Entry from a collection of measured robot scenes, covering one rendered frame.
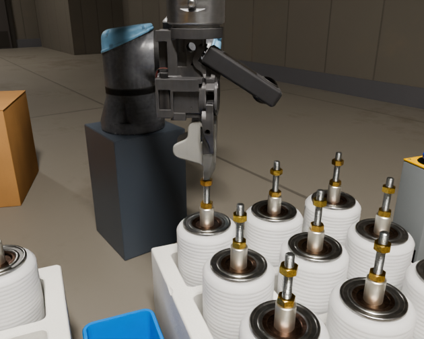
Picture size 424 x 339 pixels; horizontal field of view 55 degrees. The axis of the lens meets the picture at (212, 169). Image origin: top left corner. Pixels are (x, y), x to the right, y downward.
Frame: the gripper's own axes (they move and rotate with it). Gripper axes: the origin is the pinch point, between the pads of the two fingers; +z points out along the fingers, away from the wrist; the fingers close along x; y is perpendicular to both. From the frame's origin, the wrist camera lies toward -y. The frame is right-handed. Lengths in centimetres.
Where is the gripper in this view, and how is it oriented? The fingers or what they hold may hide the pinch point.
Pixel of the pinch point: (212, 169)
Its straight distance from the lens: 61.0
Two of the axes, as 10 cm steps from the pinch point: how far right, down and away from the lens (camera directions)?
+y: -10.0, -0.3, 0.7
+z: 0.0, 9.3, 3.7
